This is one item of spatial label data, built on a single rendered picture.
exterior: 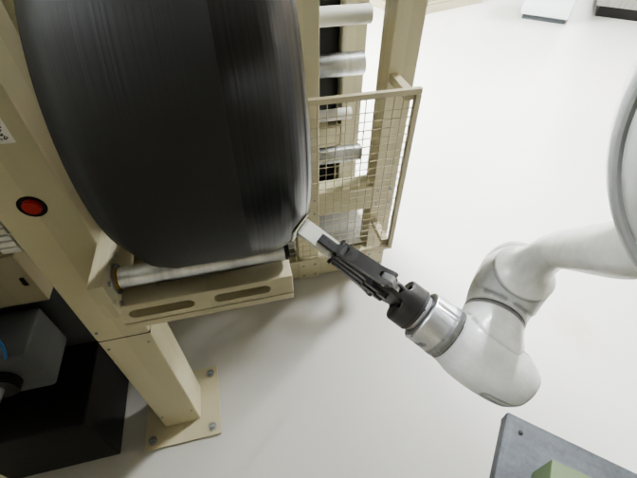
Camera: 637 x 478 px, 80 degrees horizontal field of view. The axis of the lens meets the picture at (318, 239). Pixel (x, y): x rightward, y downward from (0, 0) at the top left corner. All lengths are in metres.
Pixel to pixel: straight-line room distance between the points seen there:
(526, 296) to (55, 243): 0.85
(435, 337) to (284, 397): 1.07
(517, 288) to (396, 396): 1.03
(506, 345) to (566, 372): 1.28
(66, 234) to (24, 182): 0.13
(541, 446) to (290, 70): 0.85
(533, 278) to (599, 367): 1.37
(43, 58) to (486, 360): 0.67
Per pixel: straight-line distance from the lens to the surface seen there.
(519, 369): 0.67
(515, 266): 0.69
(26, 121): 0.74
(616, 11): 6.74
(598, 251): 0.46
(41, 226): 0.86
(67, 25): 0.50
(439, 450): 1.61
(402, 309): 0.62
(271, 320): 1.79
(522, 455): 0.97
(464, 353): 0.64
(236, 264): 0.80
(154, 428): 1.67
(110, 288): 0.83
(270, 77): 0.47
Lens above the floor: 1.50
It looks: 45 degrees down
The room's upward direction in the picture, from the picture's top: straight up
